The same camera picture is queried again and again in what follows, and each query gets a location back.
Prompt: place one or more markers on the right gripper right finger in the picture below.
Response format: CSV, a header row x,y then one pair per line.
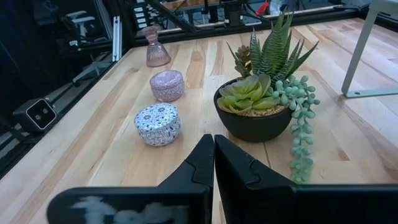
x,y
239,174

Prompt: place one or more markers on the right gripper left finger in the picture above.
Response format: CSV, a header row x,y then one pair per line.
x,y
202,168

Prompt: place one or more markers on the succulent plants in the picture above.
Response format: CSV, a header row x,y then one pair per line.
x,y
253,127

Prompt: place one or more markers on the white leaf-patterned candle tin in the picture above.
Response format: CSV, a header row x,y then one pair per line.
x,y
157,127

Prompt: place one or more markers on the pink patterned candle tin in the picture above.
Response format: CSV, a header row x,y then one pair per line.
x,y
167,87

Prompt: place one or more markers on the pink ribbed glass candle holder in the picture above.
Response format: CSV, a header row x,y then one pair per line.
x,y
157,54

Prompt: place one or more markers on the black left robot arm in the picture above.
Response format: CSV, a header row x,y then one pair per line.
x,y
231,12

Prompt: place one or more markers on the silver aluminium extrusion bar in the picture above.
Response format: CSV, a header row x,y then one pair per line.
x,y
117,37

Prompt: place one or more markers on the black drawer unit white labels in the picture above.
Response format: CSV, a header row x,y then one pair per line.
x,y
140,15

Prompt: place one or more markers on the pale green perforated metal shelf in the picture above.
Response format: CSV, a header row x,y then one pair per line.
x,y
357,53

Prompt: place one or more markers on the grey office chair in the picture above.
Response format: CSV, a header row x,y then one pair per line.
x,y
81,21

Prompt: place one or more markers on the black table-level camera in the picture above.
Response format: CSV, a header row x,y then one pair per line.
x,y
37,115

